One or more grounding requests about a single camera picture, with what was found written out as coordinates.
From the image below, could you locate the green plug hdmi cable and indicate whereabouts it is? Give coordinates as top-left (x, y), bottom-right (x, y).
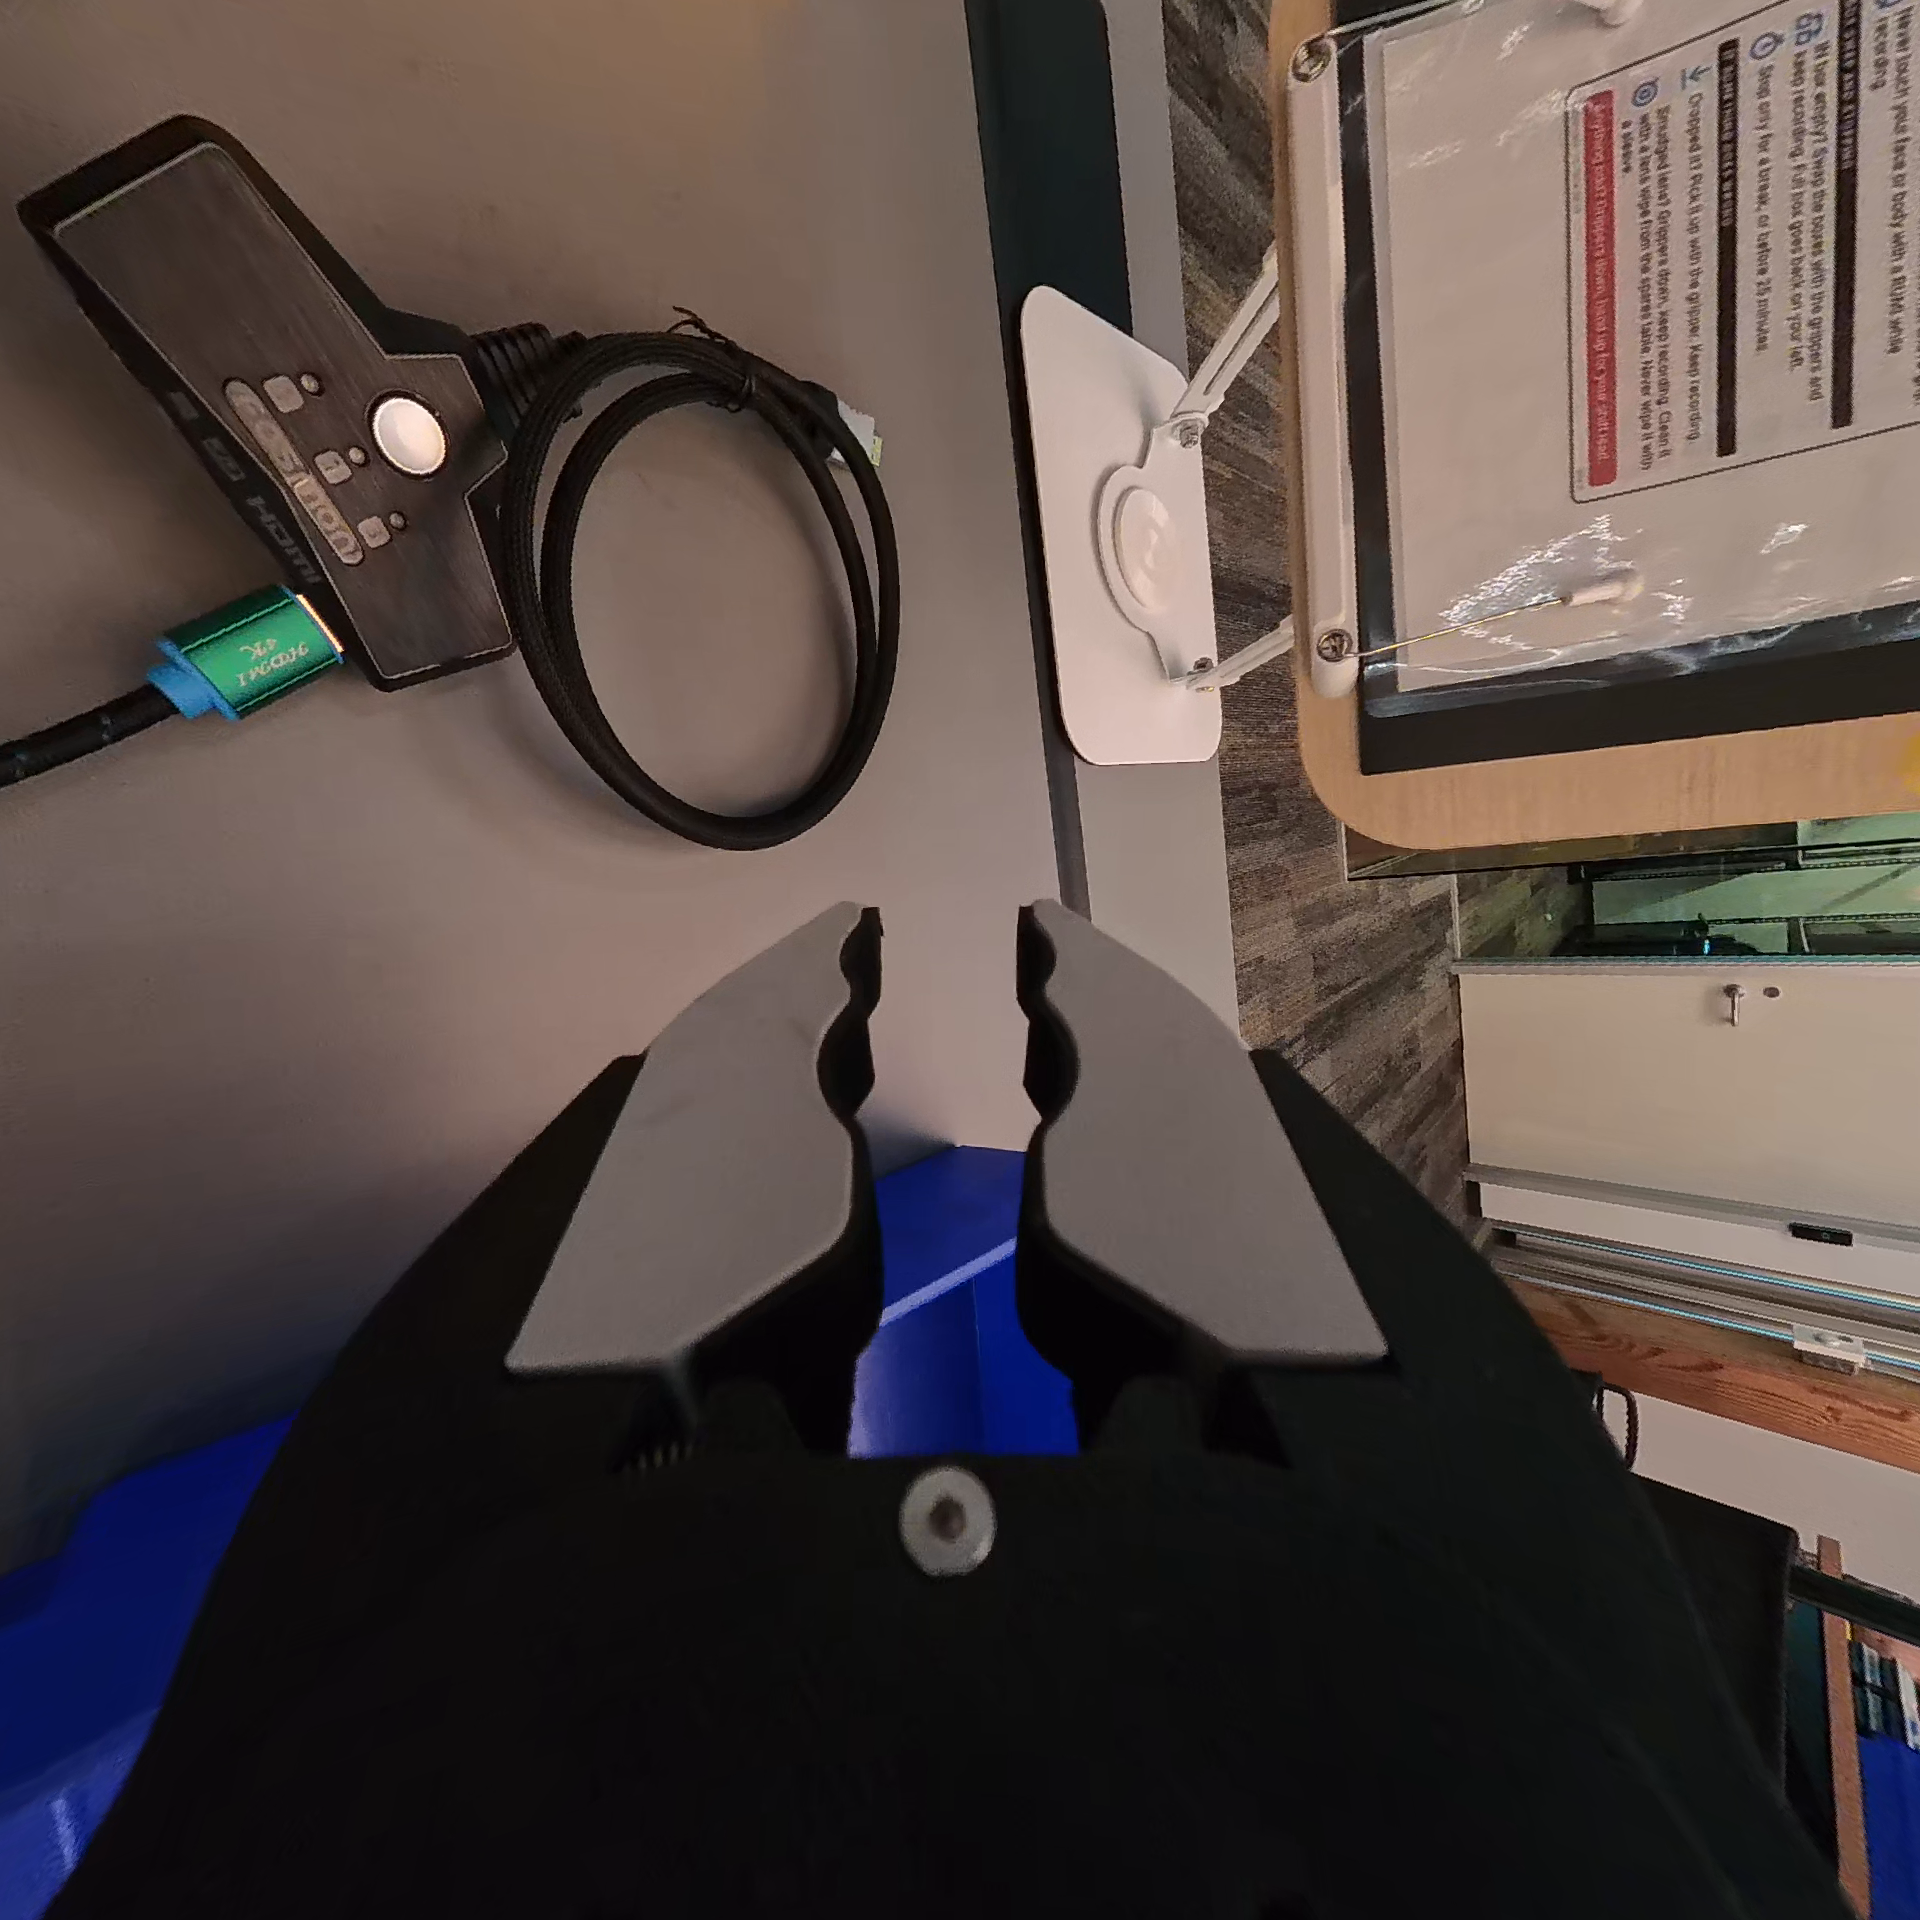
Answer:
top-left (0, 584), bottom-right (347, 794)

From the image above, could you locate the black backing panel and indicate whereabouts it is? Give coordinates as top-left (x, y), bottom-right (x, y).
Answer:
top-left (1339, 0), bottom-right (1920, 779)

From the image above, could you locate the white stand base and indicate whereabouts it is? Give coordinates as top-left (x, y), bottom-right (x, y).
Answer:
top-left (1019, 26), bottom-right (1370, 767)

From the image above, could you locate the wooden shelf board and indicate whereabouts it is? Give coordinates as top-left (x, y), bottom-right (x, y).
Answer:
top-left (1501, 1273), bottom-right (1920, 1474)

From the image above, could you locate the blue plastic bin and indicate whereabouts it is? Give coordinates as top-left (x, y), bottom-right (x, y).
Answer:
top-left (0, 1146), bottom-right (1085, 1920)

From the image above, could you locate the laminated instruction sheet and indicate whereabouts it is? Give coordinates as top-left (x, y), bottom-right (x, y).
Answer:
top-left (1363, 0), bottom-right (1920, 698)

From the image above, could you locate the glass partition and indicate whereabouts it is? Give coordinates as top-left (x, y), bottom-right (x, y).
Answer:
top-left (1341, 817), bottom-right (1920, 961)

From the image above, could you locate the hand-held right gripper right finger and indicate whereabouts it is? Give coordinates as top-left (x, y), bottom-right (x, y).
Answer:
top-left (1015, 896), bottom-right (1390, 1453)

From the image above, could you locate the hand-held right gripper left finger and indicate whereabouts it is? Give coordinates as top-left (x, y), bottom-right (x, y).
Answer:
top-left (501, 900), bottom-right (887, 1451)

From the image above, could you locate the laminated instruction sheet board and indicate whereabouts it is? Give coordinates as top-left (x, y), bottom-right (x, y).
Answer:
top-left (1273, 0), bottom-right (1920, 856)

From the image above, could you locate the white cabinet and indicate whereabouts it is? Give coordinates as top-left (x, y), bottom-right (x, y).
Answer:
top-left (1445, 952), bottom-right (1920, 1235)

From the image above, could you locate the black hdmi switch box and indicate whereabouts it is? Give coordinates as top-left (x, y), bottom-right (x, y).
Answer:
top-left (18, 115), bottom-right (520, 692)

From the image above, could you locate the black coiled cable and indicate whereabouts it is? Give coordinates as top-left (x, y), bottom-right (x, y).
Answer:
top-left (477, 319), bottom-right (903, 856)

